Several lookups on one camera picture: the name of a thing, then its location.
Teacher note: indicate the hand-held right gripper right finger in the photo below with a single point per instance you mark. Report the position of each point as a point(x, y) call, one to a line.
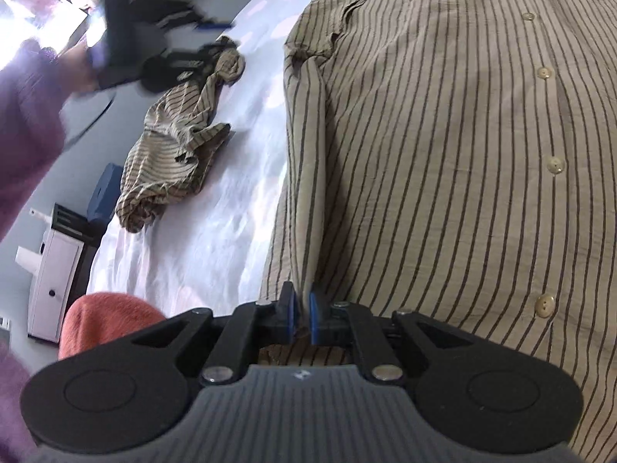
point(318, 313)

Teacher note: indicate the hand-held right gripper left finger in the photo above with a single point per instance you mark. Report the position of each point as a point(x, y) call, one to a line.
point(289, 313)

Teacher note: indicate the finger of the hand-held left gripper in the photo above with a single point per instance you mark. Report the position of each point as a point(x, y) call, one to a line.
point(168, 70)
point(183, 12)

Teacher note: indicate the tan striped pants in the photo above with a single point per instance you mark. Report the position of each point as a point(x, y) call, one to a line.
point(168, 154)

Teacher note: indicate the tan striped button shirt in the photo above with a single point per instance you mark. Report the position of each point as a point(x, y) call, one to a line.
point(434, 178)

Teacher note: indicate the blue plastic stool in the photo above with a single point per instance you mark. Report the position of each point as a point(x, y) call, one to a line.
point(103, 193)

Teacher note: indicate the white nightstand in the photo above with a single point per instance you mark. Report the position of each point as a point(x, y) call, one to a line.
point(53, 275)

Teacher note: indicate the person's purple fuzzy top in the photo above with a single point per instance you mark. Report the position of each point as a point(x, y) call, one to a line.
point(12, 395)

